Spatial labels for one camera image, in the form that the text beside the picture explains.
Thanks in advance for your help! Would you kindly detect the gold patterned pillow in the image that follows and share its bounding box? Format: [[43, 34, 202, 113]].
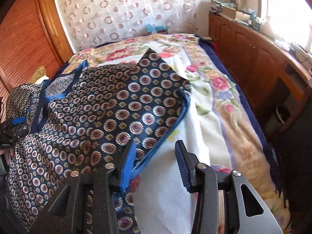
[[30, 65, 47, 81]]

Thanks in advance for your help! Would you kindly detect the wooden louvered headboard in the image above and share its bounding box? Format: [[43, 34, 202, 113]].
[[0, 0, 74, 108]]

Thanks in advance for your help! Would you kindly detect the floral fleece blanket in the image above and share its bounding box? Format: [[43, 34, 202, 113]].
[[69, 33, 292, 234]]

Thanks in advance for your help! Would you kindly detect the white flower print cloth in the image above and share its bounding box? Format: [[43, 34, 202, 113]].
[[96, 40, 234, 234]]

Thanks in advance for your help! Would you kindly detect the sheer circle pattern curtain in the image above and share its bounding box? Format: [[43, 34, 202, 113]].
[[53, 0, 203, 52]]

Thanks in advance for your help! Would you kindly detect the wooden cabinet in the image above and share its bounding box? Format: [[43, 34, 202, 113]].
[[208, 12, 312, 138]]

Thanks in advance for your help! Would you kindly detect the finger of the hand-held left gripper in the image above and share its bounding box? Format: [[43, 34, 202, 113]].
[[12, 116, 27, 126]]

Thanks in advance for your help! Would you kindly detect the cardboard box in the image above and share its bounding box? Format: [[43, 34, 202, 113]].
[[221, 6, 237, 20]]

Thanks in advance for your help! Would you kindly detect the window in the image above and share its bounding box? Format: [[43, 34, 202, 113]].
[[258, 0, 312, 43]]

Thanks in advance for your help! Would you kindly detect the cream pillow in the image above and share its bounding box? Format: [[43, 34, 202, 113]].
[[34, 75, 52, 86]]

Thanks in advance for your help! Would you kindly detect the dark waste bin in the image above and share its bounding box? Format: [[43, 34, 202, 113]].
[[275, 103, 292, 128]]

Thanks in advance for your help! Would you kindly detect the white device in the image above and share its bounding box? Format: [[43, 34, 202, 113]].
[[290, 41, 312, 62]]

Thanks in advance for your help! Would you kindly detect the stack of patterned cloths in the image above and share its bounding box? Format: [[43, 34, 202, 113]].
[[209, 0, 239, 14]]

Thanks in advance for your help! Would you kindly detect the navy medallion patterned garment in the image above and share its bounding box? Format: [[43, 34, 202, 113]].
[[5, 47, 192, 234]]

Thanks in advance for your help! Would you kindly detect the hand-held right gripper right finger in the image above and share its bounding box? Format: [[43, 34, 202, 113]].
[[175, 140, 285, 234]]

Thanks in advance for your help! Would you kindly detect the teal box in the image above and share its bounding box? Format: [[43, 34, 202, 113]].
[[145, 23, 169, 35]]

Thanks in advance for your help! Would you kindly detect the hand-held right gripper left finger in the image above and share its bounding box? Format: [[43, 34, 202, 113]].
[[32, 141, 137, 234]]

